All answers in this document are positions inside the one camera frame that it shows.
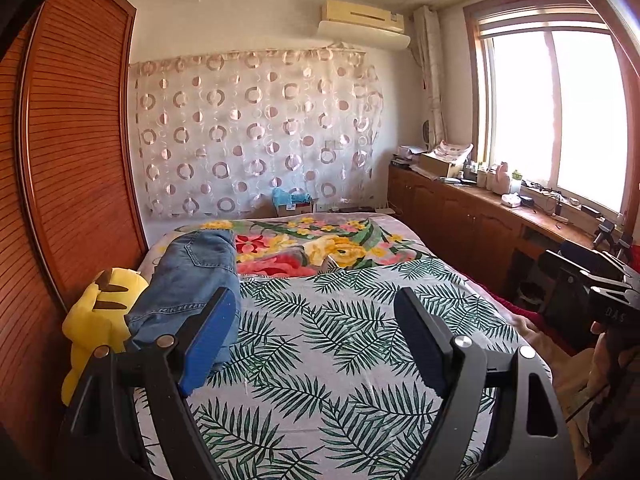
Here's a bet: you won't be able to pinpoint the waste bin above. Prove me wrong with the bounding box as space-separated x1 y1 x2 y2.
517 282 547 313

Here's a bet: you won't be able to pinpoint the wooden louvred wardrobe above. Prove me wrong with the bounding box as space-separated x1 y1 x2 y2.
0 0 150 461

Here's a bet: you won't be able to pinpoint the floral blanket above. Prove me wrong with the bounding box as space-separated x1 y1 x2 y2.
172 212 431 278

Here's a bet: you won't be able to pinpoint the circle-patterned sheer curtain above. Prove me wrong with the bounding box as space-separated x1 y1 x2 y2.
129 47 385 218

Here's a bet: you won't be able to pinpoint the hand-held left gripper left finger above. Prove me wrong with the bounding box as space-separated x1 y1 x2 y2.
57 285 243 480

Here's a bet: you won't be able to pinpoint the yellow plush toy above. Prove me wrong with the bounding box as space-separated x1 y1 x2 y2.
61 267 150 406

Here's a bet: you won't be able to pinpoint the stack of books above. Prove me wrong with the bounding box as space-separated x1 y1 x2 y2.
391 145 426 166

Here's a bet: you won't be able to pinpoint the red blanket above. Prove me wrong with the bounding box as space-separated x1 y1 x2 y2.
492 292 581 356

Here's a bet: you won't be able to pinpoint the wood-framed window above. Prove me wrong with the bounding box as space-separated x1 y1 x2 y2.
462 0 640 216

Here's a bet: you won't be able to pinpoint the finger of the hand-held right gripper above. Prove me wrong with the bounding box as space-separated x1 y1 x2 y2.
580 271 638 303
540 249 626 281

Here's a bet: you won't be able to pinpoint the blue and brown box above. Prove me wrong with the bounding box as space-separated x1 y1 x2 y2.
272 189 316 217

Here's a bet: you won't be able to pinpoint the long wooden cabinet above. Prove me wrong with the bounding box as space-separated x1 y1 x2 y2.
387 162 640 311

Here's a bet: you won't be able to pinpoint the blue denim pants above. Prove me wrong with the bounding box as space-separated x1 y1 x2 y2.
125 228 242 373

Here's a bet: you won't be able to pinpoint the beige wall air conditioner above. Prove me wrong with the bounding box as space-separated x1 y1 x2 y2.
321 0 405 33

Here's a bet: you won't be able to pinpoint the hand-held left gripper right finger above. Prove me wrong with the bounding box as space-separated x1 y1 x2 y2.
393 287 578 480

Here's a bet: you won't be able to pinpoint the beige blanket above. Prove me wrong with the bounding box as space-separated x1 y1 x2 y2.
520 317 611 461

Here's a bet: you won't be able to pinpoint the cardboard box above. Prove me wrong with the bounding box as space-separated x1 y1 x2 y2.
417 152 463 178

